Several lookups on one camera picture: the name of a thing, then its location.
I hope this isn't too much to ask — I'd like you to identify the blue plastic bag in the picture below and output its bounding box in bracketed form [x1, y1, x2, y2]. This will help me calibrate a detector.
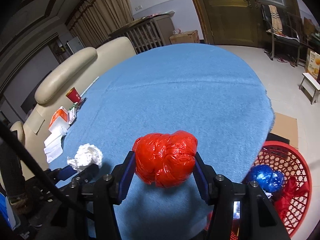
[246, 164, 285, 193]

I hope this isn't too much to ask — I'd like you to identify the red plastic bag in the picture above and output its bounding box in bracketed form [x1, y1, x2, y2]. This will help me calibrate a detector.
[132, 131, 197, 188]

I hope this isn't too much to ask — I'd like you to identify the red cloth strip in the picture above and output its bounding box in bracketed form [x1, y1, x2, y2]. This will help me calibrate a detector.
[273, 177, 310, 222]

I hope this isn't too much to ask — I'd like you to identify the red mesh trash basket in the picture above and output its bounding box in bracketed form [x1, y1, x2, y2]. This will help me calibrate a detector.
[207, 140, 313, 240]

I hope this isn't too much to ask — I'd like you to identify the white tissue stack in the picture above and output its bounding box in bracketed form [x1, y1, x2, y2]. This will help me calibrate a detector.
[44, 127, 67, 164]

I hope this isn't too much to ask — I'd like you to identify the orange white tissue pack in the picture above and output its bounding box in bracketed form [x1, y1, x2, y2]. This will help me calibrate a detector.
[48, 106, 69, 133]

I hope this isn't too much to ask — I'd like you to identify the red paper cup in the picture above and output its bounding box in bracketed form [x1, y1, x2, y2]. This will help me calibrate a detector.
[66, 87, 81, 103]

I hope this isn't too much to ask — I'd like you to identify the blue table cloth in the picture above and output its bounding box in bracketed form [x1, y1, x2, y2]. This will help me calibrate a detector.
[50, 43, 274, 239]

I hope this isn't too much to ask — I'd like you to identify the flat cardboard sheet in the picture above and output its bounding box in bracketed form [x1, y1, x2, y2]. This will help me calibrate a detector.
[271, 112, 298, 149]

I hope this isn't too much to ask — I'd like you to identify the white stick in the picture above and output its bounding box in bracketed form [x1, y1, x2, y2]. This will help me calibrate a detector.
[80, 76, 99, 98]

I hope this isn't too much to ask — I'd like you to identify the beige leather sofa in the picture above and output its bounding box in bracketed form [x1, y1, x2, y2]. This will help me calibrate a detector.
[11, 37, 136, 170]

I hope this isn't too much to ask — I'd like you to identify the white small stool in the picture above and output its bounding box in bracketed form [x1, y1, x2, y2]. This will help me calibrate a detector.
[299, 73, 320, 105]

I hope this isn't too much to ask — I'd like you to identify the orange fruit carton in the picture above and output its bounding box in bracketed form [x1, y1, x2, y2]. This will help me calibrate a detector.
[305, 48, 320, 80]

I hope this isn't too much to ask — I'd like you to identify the brown cardboard box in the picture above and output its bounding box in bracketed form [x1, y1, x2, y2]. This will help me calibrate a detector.
[170, 30, 200, 44]

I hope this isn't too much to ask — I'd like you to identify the wooden radiator cabinet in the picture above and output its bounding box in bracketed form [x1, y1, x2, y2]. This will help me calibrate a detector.
[109, 14, 175, 54]

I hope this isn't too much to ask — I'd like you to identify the beige curtain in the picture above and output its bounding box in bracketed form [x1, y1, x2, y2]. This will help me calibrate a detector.
[66, 0, 133, 48]

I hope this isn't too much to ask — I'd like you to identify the dark metal chair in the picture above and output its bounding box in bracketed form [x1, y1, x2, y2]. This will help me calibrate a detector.
[261, 4, 302, 67]

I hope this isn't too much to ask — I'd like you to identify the wooden double door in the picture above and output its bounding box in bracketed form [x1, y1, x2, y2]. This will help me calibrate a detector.
[192, 0, 284, 47]

